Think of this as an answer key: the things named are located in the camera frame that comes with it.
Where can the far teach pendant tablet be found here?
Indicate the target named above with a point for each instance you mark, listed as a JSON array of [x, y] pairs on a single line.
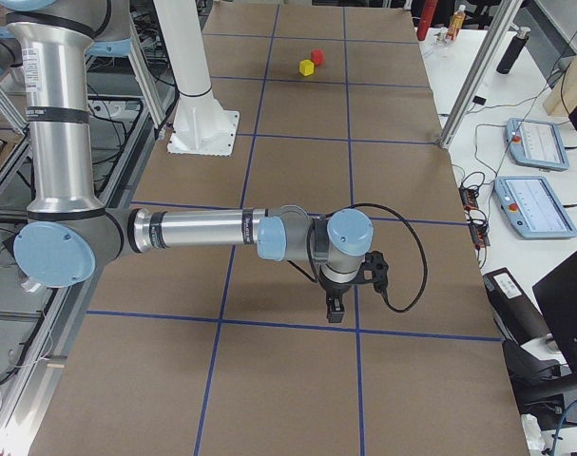
[[536, 144]]

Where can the red cube block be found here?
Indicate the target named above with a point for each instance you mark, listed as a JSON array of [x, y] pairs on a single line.
[[317, 56]]

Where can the aluminium frame post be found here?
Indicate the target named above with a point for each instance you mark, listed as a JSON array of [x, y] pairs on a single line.
[[493, 39]]

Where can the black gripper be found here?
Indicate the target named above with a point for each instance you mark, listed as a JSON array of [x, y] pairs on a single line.
[[335, 288]]

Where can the black computer monitor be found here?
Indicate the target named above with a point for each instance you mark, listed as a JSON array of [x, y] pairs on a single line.
[[556, 295]]

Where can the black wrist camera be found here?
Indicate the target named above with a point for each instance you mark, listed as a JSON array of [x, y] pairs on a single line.
[[374, 271]]

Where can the orange drink bottle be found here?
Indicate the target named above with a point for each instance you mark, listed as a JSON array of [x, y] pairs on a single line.
[[456, 23]]

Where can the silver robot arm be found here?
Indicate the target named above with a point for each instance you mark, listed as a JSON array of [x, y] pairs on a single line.
[[70, 233]]

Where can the orange black electronics board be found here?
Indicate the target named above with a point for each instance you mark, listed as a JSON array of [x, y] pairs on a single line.
[[477, 220]]

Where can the black water bottle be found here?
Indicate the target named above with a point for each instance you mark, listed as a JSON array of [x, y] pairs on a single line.
[[513, 51]]

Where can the near teach pendant tablet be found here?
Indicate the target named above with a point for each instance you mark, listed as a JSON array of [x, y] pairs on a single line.
[[532, 208]]

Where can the red cylinder bottle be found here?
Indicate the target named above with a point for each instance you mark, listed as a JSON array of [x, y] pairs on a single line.
[[425, 19]]

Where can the yellow cube block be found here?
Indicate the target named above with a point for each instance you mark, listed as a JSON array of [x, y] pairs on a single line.
[[306, 67]]

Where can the teach pendant tablet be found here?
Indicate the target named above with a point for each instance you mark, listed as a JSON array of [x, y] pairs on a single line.
[[536, 144], [532, 208]]

